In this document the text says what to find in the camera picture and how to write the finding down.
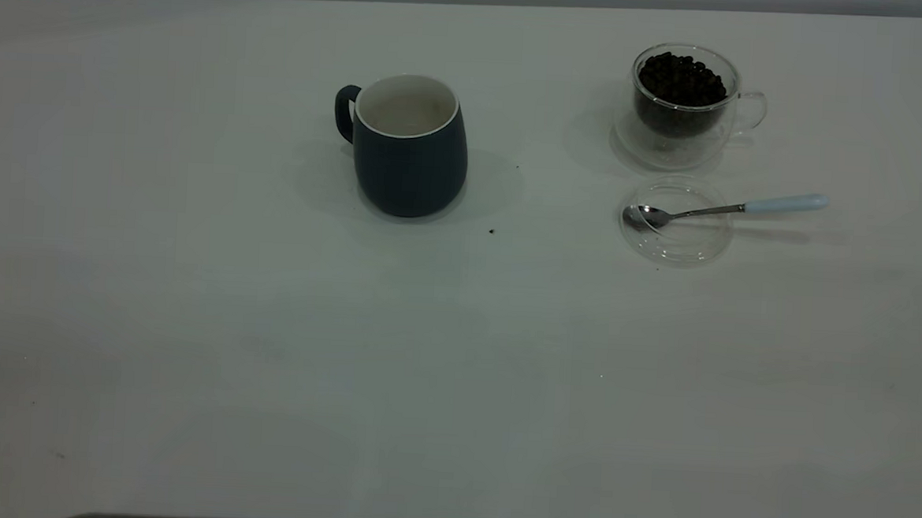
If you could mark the dark coffee beans pile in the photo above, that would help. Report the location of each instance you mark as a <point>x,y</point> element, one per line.
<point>682,81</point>

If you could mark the dark blue-grey ceramic mug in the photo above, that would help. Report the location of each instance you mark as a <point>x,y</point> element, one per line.
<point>410,169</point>

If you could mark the clear double-wall glass cup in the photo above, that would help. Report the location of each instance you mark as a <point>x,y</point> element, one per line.
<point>672,148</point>

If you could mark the clear glass saucer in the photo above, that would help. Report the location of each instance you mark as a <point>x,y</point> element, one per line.
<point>684,244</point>

